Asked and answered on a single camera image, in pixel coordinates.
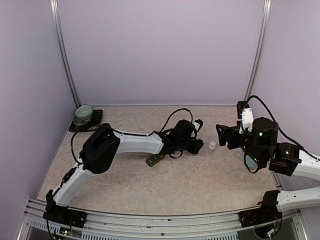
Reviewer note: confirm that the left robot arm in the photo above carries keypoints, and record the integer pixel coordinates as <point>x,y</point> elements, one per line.
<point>105,143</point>

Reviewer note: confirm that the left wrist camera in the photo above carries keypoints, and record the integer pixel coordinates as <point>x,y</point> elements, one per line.
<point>198,124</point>

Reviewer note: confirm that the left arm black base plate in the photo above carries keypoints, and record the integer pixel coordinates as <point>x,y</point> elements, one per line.
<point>66,216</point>

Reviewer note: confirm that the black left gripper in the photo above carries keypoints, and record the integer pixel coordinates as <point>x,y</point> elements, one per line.
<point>195,149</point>

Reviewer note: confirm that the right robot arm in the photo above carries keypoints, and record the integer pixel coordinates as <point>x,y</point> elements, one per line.
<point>260,144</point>

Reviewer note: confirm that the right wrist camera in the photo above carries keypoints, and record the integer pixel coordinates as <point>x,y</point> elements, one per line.
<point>245,117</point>

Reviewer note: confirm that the black patterned tray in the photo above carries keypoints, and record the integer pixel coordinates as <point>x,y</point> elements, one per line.
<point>85,125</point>

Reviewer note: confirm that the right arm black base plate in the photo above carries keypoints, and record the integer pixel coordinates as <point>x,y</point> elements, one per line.
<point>258,216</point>

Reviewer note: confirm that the light blue mug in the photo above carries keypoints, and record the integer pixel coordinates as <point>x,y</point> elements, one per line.
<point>250,164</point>

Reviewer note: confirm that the aluminium front rail frame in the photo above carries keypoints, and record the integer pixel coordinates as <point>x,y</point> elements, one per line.
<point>114,226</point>

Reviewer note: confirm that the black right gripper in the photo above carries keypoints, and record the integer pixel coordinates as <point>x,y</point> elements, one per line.
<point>224,137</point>

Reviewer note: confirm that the green pill organizer box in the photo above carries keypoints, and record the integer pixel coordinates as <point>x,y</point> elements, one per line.
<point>154,159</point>

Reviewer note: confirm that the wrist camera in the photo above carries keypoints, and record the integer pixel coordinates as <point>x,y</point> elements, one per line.
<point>198,124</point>
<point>245,117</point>

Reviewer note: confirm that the light green ceramic bowl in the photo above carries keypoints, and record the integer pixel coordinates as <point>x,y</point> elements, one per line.
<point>84,112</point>

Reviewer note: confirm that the right aluminium corner post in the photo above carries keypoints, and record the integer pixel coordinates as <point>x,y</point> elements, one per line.
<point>259,48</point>

